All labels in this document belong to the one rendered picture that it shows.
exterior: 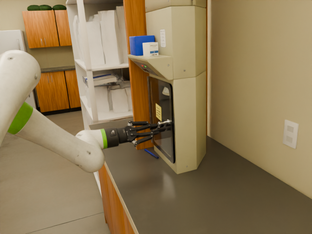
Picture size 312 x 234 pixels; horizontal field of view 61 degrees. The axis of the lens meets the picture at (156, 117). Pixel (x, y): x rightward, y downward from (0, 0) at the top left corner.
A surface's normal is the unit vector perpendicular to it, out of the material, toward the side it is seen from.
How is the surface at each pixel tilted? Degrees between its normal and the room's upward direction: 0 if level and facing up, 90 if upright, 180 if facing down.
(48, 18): 90
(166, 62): 90
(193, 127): 90
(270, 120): 90
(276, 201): 0
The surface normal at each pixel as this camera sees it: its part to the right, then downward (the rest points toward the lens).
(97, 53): -0.05, 0.36
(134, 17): 0.36, 0.26
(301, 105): -0.93, 0.16
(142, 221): -0.06, -0.95
